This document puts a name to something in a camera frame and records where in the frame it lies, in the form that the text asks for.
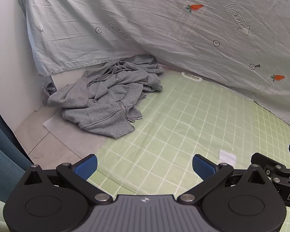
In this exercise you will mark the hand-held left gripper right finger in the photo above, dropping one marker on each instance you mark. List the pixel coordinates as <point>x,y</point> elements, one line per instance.
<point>203,166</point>

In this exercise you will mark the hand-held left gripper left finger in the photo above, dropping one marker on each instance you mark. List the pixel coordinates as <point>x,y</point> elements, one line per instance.
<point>87,166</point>

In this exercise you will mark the grey zip hoodie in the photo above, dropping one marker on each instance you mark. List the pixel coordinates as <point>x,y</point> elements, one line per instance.
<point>99,116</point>

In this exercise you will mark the small white patch label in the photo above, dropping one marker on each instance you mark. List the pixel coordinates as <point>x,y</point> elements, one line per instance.
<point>227,157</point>

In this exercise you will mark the green grid mat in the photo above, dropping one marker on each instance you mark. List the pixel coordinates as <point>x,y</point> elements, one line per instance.
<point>183,125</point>

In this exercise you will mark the teal curtain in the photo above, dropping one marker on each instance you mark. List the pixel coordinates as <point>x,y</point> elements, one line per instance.
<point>2,164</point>

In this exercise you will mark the crumpled clear plastic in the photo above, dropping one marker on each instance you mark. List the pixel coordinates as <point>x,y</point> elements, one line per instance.
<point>48,90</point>

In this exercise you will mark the grey carrot print sheet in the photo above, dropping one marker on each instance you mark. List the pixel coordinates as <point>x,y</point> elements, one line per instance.
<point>159,29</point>

